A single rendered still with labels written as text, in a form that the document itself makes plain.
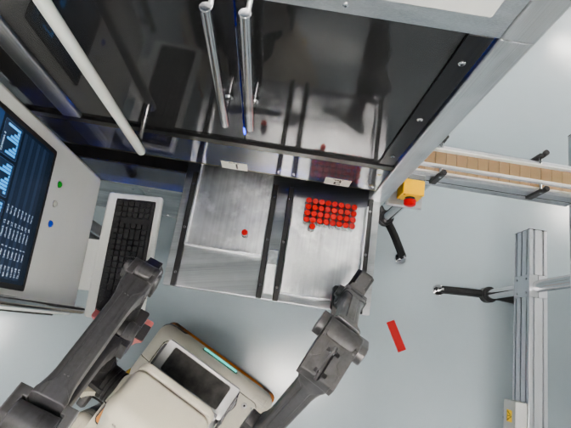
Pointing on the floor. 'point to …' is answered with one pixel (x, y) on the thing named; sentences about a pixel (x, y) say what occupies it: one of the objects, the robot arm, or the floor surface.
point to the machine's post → (475, 87)
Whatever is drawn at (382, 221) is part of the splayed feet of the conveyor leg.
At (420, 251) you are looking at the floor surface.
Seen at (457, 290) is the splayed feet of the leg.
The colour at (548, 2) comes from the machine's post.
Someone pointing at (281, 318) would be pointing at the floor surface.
